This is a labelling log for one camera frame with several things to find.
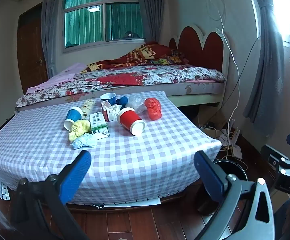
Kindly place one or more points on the brown wooden door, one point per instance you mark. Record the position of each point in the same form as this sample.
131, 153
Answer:
31, 55

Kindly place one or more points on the yellow cloth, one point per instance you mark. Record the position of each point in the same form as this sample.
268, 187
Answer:
79, 127

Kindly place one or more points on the red paper cup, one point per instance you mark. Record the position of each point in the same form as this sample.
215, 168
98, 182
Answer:
127, 120

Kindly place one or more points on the tall blue paper cup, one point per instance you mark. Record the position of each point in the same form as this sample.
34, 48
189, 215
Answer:
73, 115

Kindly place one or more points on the red cartoon blanket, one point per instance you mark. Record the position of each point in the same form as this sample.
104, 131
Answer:
140, 52

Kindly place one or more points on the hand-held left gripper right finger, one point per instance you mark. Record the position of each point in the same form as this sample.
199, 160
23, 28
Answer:
210, 177

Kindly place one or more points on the brown cardboard box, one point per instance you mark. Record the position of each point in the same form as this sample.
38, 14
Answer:
206, 116

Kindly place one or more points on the checkered tablecloth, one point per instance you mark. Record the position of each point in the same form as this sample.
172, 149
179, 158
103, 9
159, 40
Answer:
134, 160

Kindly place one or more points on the patterned grey curtain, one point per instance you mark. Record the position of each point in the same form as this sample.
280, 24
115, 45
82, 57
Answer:
267, 80

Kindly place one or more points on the red scalloped headboard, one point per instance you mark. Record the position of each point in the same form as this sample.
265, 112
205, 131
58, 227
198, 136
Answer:
192, 45

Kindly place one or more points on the red and white carton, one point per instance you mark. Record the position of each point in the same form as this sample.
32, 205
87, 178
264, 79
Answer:
106, 112

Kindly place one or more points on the white bedside cabinet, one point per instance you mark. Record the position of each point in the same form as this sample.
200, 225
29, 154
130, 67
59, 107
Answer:
272, 162

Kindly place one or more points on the light blue face mask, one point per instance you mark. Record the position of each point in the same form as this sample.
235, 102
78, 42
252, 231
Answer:
84, 141

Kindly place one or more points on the flat white router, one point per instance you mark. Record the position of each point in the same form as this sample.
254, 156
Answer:
236, 152

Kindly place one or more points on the beige paper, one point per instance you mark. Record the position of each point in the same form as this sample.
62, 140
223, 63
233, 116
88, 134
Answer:
87, 106

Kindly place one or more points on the narrow grey curtain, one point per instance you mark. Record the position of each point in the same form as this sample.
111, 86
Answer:
50, 30

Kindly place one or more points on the black trash bin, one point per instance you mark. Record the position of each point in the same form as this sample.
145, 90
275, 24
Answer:
232, 168

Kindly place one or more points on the red plastic bag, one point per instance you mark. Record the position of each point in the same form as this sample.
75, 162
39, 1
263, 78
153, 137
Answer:
153, 108

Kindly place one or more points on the blue cloth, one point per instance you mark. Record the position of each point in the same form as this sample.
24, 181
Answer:
122, 101

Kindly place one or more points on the cream bed frame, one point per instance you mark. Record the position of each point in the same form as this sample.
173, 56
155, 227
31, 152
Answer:
200, 100

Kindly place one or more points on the person's leg in blue pants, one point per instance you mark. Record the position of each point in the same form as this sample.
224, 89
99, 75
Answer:
289, 215

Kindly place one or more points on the green and white carton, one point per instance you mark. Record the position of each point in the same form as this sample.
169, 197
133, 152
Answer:
97, 125

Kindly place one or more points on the pink sheet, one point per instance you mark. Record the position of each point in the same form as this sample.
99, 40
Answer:
64, 73

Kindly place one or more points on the grey floral mattress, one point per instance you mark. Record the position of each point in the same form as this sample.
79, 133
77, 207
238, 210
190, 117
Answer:
205, 87

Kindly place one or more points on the wide grey curtain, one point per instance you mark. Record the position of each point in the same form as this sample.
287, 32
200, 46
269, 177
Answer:
151, 10

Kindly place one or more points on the small dark round object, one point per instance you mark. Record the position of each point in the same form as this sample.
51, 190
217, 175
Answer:
129, 34

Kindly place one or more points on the large window with green curtain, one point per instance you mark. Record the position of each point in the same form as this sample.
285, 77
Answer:
84, 25

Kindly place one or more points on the clear plastic bag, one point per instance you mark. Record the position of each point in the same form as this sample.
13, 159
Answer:
136, 102

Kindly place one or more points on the floral quilt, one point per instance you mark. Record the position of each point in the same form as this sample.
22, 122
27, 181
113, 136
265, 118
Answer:
172, 73

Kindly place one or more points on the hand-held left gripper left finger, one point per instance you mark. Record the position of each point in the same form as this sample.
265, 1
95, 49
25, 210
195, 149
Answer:
76, 173

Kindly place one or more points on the short blue paper cup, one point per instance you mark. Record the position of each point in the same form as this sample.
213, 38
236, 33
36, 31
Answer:
109, 100

